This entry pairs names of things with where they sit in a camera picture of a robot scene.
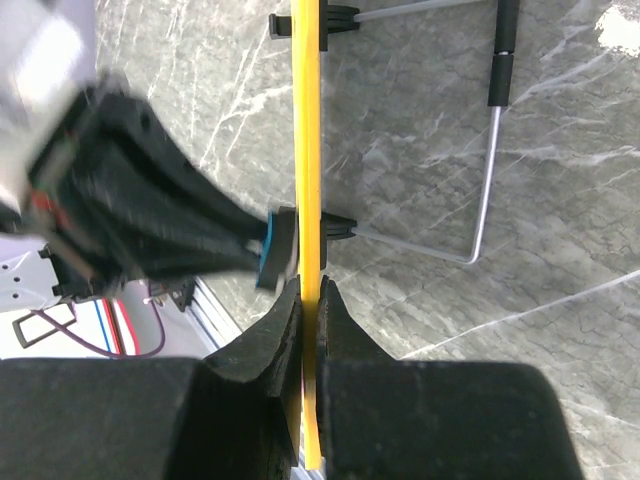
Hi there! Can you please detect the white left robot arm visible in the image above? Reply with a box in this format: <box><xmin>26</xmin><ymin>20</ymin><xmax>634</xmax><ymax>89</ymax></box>
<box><xmin>1</xmin><ymin>1</ymin><xmax>267</xmax><ymax>309</ymax></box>

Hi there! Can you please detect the blue whiteboard eraser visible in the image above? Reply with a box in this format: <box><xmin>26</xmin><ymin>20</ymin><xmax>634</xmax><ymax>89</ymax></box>
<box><xmin>256</xmin><ymin>207</ymin><xmax>299</xmax><ymax>292</ymax></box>

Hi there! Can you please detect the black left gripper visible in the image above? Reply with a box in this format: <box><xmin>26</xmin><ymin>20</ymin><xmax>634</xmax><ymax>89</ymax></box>
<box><xmin>24</xmin><ymin>74</ymin><xmax>267</xmax><ymax>300</ymax></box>

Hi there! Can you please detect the yellow framed whiteboard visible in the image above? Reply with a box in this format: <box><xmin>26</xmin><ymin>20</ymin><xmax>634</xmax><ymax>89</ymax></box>
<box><xmin>291</xmin><ymin>0</ymin><xmax>322</xmax><ymax>470</ymax></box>

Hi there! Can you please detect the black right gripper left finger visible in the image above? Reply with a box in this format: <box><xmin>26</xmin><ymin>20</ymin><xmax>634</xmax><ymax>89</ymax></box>
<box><xmin>1</xmin><ymin>281</ymin><xmax>302</xmax><ymax>479</ymax></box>

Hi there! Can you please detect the wire whiteboard stand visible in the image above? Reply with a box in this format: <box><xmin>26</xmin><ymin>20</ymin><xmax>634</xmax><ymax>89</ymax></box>
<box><xmin>268</xmin><ymin>0</ymin><xmax>521</xmax><ymax>266</ymax></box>

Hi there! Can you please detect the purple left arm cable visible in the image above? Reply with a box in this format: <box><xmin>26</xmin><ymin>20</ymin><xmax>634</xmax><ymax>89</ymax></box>
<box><xmin>30</xmin><ymin>289</ymin><xmax>169</xmax><ymax>359</ymax></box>

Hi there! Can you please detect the aluminium front rail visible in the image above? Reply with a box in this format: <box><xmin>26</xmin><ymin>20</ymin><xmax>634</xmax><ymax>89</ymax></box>
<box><xmin>190</xmin><ymin>277</ymin><xmax>242</xmax><ymax>350</ymax></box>

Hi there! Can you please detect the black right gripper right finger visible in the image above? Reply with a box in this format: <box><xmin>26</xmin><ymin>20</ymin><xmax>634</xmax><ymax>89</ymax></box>
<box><xmin>317</xmin><ymin>279</ymin><xmax>583</xmax><ymax>479</ymax></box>

